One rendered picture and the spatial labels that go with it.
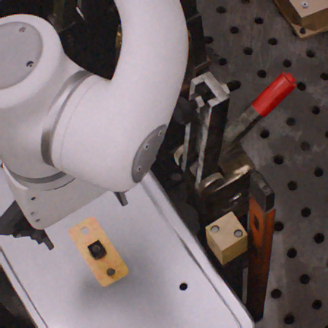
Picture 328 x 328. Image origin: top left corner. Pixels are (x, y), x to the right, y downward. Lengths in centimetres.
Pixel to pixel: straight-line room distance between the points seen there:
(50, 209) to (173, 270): 24
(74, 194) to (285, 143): 64
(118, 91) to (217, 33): 89
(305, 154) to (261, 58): 19
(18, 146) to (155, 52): 13
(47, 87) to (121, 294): 43
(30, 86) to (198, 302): 45
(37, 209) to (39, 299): 23
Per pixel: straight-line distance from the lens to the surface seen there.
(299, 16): 142
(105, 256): 100
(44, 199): 77
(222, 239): 92
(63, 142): 62
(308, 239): 131
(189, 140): 92
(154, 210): 101
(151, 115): 61
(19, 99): 60
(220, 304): 97
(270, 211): 84
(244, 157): 98
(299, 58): 145
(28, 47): 61
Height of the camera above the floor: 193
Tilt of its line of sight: 65 degrees down
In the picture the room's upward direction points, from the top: 12 degrees counter-clockwise
